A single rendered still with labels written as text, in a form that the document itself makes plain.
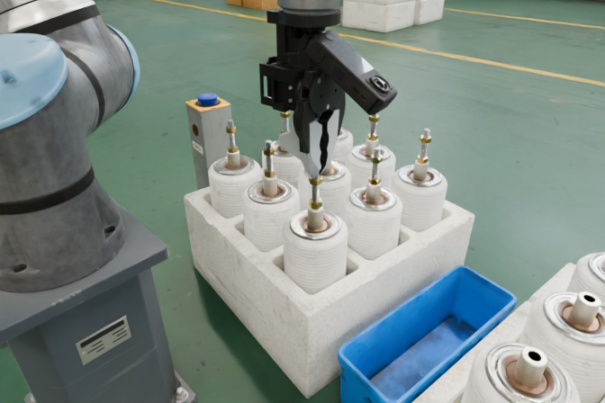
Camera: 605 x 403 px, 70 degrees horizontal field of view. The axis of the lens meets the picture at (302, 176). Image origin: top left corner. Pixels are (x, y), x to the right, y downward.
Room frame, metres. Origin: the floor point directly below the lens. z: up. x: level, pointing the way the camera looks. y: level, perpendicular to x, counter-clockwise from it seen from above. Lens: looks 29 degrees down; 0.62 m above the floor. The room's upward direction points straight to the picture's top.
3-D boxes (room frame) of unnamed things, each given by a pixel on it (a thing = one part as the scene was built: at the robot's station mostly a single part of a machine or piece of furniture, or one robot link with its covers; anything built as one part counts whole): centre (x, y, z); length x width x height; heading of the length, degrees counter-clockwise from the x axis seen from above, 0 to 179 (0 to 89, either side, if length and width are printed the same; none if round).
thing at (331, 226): (0.52, -0.02, 0.25); 0.08 x 0.08 x 0.01
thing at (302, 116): (0.50, -0.01, 0.43); 0.05 x 0.02 x 0.09; 142
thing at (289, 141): (0.52, 0.01, 0.38); 0.06 x 0.03 x 0.09; 52
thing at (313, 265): (0.52, -0.02, 0.16); 0.10 x 0.10 x 0.18
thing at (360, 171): (0.76, -0.13, 0.16); 0.10 x 0.10 x 0.18
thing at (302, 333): (0.69, -0.04, 0.09); 0.39 x 0.39 x 0.18; 38
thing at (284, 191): (0.61, 0.05, 0.25); 0.08 x 0.08 x 0.01
